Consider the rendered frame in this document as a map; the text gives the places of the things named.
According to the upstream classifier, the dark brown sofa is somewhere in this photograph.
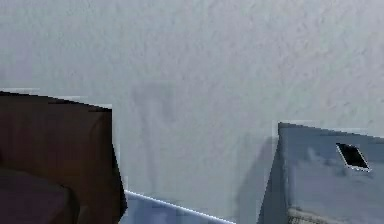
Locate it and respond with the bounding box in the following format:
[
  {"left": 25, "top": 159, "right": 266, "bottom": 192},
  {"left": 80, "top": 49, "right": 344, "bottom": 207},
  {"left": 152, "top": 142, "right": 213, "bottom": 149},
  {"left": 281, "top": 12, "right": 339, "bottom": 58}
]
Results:
[{"left": 0, "top": 90, "right": 129, "bottom": 224}]

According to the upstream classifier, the grey blue cabinet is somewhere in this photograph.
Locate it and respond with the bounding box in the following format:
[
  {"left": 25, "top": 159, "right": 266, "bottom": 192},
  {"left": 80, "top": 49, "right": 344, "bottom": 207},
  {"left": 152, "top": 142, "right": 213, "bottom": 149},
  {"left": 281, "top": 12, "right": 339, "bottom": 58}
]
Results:
[{"left": 257, "top": 121, "right": 384, "bottom": 224}]

